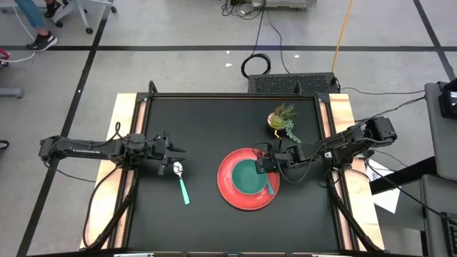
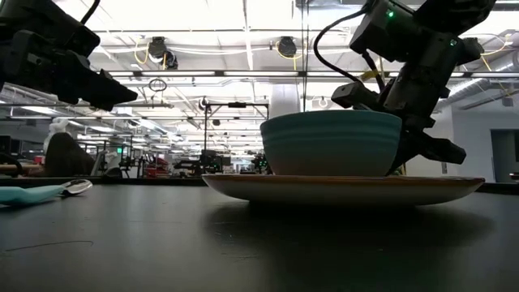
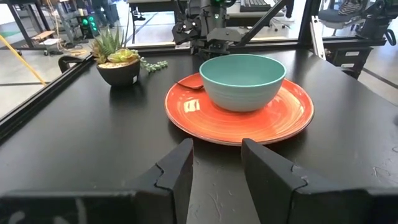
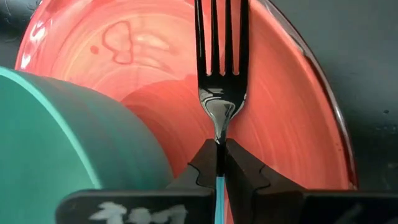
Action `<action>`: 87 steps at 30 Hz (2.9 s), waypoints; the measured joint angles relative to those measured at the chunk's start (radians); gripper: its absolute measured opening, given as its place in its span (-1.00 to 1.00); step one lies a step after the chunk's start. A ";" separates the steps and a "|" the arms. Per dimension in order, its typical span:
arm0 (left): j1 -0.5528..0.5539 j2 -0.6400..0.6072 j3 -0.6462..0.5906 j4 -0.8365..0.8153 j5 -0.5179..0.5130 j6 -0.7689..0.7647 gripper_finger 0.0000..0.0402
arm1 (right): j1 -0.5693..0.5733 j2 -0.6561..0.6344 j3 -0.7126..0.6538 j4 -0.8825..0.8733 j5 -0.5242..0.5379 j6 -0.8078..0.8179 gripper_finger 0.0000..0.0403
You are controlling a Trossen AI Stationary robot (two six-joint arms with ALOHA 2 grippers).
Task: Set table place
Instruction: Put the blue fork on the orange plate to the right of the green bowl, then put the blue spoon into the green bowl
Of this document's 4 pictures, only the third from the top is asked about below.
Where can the black labelled control box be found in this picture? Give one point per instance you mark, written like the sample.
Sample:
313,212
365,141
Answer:
351,60

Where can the person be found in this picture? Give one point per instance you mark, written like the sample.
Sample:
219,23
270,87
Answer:
104,12

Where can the red-orange plate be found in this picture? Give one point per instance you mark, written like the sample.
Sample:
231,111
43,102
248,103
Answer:
248,124

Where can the black frame bracket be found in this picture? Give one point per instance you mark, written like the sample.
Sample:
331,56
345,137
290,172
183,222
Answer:
66,60

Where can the black diagonal frame strut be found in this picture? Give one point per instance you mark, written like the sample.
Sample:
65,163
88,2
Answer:
261,21

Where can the black metal workbench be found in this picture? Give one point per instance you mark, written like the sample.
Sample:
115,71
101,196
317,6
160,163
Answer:
18,25

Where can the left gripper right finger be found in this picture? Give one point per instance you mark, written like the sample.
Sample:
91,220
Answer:
273,193

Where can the teal bowl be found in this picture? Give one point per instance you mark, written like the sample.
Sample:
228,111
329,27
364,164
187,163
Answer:
242,84

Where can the blue office chair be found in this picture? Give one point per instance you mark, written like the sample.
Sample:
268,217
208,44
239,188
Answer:
335,15

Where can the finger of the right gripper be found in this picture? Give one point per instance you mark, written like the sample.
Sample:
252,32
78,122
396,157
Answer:
220,51
204,52

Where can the white metal mounting plate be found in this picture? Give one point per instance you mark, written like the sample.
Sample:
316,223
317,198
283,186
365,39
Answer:
317,37

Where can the black box with green lights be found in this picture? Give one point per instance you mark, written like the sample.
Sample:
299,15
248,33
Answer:
88,26

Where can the potted succulent plant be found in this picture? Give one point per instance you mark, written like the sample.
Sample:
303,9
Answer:
118,73

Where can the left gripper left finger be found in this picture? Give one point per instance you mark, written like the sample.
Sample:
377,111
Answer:
168,186

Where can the black keyboard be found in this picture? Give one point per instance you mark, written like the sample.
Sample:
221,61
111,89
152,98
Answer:
253,4

